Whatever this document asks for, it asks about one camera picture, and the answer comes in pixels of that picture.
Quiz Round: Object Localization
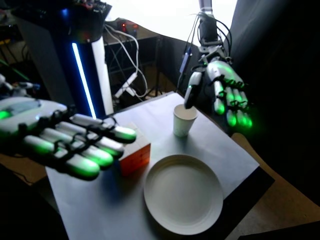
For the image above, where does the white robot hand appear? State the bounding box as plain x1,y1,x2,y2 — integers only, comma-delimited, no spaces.
0,96,138,181
184,59,254,130

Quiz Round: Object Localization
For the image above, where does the white paper cup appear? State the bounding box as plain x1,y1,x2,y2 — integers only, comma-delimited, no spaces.
173,104,199,138

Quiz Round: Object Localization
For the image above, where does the Rubik's cube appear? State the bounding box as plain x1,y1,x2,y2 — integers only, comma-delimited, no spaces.
117,122,152,177

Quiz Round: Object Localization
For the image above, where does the white paper plate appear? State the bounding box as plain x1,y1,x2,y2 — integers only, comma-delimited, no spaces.
143,154,224,236

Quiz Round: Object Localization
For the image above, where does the black backdrop cloth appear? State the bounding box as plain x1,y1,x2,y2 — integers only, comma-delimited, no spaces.
229,0,320,193

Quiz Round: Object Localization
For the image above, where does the black column with blue light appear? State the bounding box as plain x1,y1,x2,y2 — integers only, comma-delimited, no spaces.
11,0,115,120

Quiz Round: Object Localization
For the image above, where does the white power strip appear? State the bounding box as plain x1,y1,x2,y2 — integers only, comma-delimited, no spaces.
114,72,138,99

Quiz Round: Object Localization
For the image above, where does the black device with red light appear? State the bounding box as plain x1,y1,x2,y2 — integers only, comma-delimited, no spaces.
109,19,140,39

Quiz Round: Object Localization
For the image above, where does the black table mat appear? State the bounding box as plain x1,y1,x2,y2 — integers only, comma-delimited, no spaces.
222,166,276,226

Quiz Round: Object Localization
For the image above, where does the white paper sheet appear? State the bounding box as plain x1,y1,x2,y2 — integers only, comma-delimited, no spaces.
45,91,261,240

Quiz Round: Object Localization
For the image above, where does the thin cable with white dongle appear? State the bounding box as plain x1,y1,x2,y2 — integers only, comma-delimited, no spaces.
175,12,201,94

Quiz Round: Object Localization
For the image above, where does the green cable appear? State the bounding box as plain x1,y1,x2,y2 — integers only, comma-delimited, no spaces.
0,58,31,81

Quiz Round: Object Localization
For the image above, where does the white power cable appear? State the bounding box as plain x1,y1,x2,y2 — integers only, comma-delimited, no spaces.
103,23,150,99

